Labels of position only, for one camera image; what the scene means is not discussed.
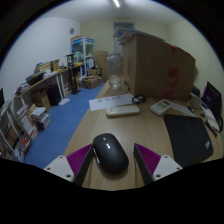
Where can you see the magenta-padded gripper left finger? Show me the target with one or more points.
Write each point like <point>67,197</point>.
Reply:
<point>63,166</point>

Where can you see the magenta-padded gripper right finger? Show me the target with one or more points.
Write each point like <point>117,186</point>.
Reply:
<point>163,166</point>

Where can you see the black computer mouse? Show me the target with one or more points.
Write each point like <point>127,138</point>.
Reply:
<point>110,153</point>

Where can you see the black mouse pad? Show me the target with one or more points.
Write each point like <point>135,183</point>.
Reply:
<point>188,140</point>

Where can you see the stack of books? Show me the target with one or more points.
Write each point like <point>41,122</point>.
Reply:
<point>40,118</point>

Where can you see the white keypad remote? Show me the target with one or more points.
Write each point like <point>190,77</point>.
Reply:
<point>160,107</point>

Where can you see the white notebook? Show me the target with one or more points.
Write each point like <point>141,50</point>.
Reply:
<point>210,117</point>

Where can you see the long white remote control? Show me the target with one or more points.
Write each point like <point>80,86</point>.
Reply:
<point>122,110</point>

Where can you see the small brown cardboard box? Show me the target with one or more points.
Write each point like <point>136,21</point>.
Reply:
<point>40,99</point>

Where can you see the black bin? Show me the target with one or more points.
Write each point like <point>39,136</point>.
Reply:
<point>54,95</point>

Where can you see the black chair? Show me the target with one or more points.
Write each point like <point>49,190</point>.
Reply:
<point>213,98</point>

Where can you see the wooden side desk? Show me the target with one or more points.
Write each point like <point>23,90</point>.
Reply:
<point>43,80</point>

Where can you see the open low cardboard box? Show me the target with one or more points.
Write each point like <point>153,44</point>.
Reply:
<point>91,82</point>

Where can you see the black monitor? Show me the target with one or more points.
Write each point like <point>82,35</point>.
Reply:
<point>1,98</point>

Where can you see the black stand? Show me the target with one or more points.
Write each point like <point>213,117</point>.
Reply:
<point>72,73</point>

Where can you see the large cardboard box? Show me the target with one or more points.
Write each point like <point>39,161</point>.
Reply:
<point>156,66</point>

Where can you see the clear plastic jar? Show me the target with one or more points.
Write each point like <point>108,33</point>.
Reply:
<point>114,71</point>

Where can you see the stacked cardboard boxes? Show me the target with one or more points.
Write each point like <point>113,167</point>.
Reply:
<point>101,63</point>

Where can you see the blue white glass-door cabinet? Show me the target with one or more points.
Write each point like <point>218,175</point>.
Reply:
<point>81,50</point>

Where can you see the stack of flat papers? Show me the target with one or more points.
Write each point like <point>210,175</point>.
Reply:
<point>136,33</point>

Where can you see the grey door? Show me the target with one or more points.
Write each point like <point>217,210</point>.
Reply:
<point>123,26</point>

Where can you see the ceiling light tube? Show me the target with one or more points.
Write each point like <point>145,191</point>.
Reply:
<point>116,3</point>

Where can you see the round wall clock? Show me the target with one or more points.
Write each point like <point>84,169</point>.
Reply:
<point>71,31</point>

